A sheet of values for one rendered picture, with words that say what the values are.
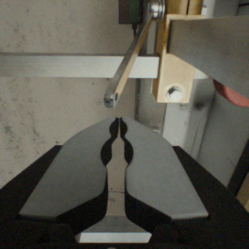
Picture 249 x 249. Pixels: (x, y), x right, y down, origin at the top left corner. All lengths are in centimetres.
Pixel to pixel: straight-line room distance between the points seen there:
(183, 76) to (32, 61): 21
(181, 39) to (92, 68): 13
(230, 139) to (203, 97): 15
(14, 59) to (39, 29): 92
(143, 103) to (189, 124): 21
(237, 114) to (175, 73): 27
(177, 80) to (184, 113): 33
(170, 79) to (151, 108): 21
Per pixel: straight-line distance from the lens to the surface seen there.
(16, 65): 30
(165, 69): 26
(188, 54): 18
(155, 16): 26
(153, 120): 48
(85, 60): 27
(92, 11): 113
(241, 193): 44
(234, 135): 51
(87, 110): 126
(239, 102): 27
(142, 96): 45
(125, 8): 42
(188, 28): 19
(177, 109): 57
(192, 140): 65
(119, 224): 33
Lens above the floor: 112
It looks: 61 degrees down
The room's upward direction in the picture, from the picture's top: 179 degrees clockwise
